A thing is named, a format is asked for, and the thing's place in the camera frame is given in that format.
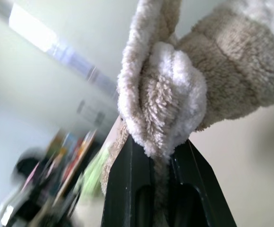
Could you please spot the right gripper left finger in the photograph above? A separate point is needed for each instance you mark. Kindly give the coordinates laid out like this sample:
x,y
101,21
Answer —
x,y
127,189

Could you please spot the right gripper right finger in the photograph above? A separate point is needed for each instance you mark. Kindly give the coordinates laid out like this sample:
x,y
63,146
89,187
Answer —
x,y
198,189

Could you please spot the beige towel with white trim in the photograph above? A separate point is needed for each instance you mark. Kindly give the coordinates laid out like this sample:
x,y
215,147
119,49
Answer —
x,y
233,71

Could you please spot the green striped cloth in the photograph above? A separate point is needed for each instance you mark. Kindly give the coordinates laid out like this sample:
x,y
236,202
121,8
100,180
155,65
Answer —
x,y
94,175

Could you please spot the black storage shelf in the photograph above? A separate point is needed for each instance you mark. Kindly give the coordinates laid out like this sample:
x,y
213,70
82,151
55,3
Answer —
x,y
56,170

